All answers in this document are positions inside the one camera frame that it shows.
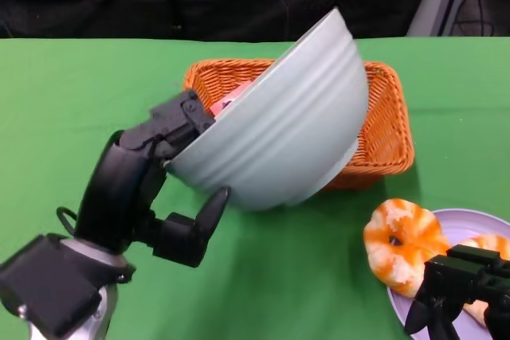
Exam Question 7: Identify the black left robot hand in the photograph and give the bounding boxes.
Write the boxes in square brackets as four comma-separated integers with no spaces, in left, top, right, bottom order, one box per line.
[74,90,232,268]

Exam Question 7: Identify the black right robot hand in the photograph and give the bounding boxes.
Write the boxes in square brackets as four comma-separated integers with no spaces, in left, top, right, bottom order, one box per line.
[404,244,510,340]

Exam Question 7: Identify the twisted orange glazed bread roll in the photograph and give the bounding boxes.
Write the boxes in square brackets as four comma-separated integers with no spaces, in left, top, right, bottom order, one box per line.
[457,233,510,327]

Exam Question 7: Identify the ring-shaped orange glazed bread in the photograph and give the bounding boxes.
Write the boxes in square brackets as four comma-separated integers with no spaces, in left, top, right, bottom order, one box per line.
[363,197,451,298]

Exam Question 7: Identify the salmon pink layered cake slice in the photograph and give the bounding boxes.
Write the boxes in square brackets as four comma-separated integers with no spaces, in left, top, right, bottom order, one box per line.
[210,80,254,116]

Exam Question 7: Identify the pale grey-green ceramic bowl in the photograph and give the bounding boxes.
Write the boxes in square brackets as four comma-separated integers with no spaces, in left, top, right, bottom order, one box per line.
[165,7,368,213]

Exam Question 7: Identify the lavender plate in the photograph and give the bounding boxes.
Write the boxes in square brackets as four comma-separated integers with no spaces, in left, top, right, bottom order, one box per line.
[386,208,510,340]

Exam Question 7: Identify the orange wicker basket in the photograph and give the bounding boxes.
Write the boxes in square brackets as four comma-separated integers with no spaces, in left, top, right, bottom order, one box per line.
[182,57,416,192]

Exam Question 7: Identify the green tablecloth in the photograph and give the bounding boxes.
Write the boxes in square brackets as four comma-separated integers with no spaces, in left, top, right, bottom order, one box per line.
[0,36,510,340]

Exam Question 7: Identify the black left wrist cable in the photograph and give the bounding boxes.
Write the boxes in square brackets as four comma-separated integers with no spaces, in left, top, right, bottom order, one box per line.
[56,206,79,237]

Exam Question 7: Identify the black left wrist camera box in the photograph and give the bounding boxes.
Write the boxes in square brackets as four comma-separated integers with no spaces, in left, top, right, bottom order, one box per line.
[0,234,103,339]

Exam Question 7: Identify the black cables behind frame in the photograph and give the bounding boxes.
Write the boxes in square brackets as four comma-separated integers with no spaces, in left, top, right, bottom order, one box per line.
[453,0,497,37]

